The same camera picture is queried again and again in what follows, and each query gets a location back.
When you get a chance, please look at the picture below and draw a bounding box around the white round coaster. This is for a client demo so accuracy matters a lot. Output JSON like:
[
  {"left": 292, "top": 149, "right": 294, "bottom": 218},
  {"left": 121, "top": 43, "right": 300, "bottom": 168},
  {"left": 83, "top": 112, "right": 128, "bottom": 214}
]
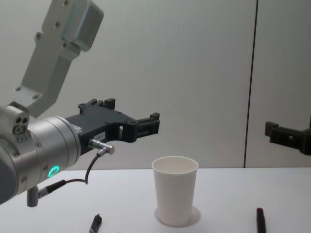
[{"left": 154, "top": 205, "right": 202, "bottom": 225}]

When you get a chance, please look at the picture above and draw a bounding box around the thin dark gripper cable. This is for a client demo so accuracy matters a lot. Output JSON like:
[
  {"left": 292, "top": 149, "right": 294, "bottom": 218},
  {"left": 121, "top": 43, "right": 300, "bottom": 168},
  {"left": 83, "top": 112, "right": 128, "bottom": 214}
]
[{"left": 26, "top": 138, "right": 116, "bottom": 207}]

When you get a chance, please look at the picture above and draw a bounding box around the dark red pen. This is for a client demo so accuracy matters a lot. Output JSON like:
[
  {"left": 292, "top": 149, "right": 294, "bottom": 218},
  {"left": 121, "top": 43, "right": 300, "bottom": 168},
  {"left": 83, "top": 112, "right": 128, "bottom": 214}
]
[{"left": 256, "top": 207, "right": 267, "bottom": 233}]

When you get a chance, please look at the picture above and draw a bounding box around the white paper cup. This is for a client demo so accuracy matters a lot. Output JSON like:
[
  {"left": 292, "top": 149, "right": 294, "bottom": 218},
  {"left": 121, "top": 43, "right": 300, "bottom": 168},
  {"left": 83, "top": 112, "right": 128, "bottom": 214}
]
[{"left": 151, "top": 155, "right": 199, "bottom": 228}]

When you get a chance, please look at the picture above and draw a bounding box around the black pen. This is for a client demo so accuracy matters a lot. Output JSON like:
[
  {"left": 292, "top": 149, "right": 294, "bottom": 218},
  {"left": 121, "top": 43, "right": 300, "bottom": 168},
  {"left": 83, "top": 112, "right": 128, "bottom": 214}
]
[{"left": 88, "top": 213, "right": 103, "bottom": 233}]

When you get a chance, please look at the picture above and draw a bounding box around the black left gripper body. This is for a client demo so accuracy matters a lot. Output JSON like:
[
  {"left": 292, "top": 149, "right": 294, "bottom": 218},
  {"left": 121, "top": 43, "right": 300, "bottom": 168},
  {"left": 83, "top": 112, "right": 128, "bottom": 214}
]
[{"left": 64, "top": 108, "right": 129, "bottom": 156}]

